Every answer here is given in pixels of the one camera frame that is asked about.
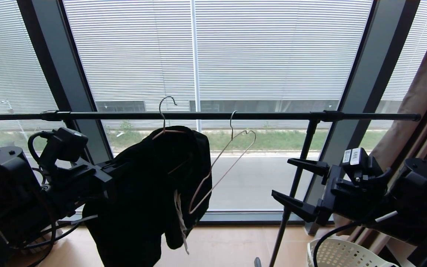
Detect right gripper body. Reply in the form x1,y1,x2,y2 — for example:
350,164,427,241
315,165,392,227

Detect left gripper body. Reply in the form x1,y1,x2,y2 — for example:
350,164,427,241
47,159,117,220

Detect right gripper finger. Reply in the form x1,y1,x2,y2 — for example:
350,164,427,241
287,158,330,177
271,190,320,223

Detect black shorts with white stripes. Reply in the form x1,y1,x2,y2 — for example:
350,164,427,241
82,125,213,267

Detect pink clothes hanger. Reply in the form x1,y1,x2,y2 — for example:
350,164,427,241
152,96,189,175
189,111,257,215

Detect white laundry basket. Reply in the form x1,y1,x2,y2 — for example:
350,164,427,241
307,237,399,267

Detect black clothes rack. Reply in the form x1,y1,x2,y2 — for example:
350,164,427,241
0,110,421,267

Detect window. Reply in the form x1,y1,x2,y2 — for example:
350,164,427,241
0,0,427,224

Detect brown curtain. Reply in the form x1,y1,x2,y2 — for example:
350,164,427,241
334,4,427,256

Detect black cable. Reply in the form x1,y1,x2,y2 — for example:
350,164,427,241
39,214,99,236
312,220,364,267
21,221,83,250

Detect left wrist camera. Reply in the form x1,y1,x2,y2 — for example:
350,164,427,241
27,127,89,175

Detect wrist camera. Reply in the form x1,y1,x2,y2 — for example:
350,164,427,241
27,127,89,175
341,147,393,186

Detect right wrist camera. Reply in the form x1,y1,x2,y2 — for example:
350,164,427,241
341,147,393,186

